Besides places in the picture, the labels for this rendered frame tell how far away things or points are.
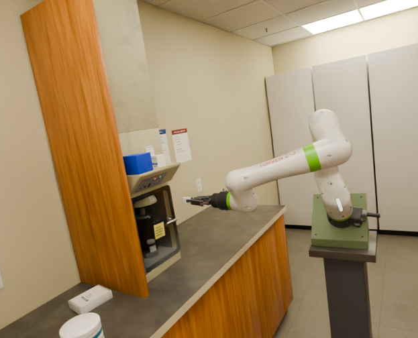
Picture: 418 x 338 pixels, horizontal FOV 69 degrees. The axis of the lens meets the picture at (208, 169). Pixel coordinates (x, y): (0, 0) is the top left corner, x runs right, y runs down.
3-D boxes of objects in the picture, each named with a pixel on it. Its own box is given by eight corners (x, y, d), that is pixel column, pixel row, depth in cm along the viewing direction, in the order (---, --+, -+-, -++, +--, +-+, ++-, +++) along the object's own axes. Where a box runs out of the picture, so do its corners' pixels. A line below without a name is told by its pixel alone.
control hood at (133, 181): (125, 196, 146) (121, 176, 145) (168, 180, 173) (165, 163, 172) (142, 196, 140) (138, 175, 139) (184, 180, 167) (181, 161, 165)
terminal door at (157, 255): (143, 276, 153) (127, 199, 147) (180, 250, 178) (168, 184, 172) (143, 276, 153) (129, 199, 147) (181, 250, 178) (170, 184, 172)
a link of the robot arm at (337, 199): (346, 193, 168) (342, 175, 154) (357, 218, 158) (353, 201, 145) (323, 200, 172) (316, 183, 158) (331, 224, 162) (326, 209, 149)
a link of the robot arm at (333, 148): (346, 143, 132) (344, 124, 123) (357, 165, 124) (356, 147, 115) (304, 156, 136) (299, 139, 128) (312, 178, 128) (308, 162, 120)
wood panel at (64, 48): (80, 282, 168) (19, 15, 148) (85, 279, 171) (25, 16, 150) (145, 298, 142) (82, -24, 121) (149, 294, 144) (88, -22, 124)
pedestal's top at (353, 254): (377, 237, 177) (376, 231, 176) (376, 263, 150) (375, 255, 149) (319, 234, 193) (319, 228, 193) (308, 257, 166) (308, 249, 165)
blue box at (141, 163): (124, 175, 145) (120, 156, 144) (139, 171, 154) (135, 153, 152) (139, 174, 140) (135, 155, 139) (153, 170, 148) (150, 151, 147)
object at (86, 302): (69, 308, 143) (67, 300, 142) (100, 291, 155) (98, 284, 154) (81, 316, 135) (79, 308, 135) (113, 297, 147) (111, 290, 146)
